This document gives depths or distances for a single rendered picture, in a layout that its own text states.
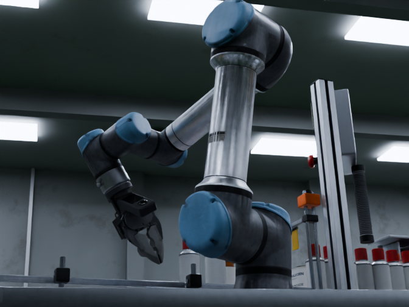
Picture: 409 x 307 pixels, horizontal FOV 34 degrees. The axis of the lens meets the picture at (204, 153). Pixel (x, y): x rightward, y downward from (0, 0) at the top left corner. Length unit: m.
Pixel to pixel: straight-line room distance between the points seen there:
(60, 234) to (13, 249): 0.83
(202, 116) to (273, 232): 0.38
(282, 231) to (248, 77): 0.32
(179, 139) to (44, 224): 10.56
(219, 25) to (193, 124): 0.30
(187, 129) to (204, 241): 0.43
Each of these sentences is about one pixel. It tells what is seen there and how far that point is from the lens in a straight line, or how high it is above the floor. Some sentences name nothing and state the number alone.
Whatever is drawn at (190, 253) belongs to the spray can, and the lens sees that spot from 1.63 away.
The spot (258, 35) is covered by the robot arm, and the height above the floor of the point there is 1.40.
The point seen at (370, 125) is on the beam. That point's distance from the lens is 10.49.
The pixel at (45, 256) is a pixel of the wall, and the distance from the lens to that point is 11.99.
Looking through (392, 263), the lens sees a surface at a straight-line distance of 1.94.
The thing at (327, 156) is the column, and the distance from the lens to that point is 1.72.
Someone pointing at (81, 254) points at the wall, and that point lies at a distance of 12.02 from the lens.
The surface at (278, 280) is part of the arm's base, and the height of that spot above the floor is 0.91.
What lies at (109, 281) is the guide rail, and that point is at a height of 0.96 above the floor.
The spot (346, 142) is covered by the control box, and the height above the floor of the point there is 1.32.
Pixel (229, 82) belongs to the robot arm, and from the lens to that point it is 1.35.
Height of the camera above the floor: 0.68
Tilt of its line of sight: 21 degrees up
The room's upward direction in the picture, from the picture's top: 2 degrees counter-clockwise
